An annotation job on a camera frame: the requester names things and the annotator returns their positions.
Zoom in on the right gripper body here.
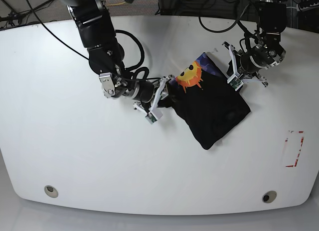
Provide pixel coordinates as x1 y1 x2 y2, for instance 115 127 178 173
132 79 172 109

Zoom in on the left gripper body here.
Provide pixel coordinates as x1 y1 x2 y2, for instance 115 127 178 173
235 51 261 78

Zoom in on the black T-shirt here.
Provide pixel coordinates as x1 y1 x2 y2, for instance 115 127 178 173
168 53 251 150

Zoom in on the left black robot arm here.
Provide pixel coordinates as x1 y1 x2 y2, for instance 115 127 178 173
235 0 287 79

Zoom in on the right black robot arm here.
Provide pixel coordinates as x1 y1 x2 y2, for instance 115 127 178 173
60 0 173 112

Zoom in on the white power strip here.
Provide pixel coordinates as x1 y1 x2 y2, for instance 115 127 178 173
297 0 319 12

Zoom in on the red tape rectangle marking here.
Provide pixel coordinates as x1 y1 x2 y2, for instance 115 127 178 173
282 130 305 168

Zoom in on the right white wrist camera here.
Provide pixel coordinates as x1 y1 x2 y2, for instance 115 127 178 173
131 75 175 124

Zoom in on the right table cable grommet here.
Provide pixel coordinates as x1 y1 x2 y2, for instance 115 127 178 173
262 191 277 204

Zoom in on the table cable grommet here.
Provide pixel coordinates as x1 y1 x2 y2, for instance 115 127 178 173
262 191 277 204
44 185 58 198

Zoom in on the left table cable grommet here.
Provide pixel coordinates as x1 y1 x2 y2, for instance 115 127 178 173
44 185 58 198

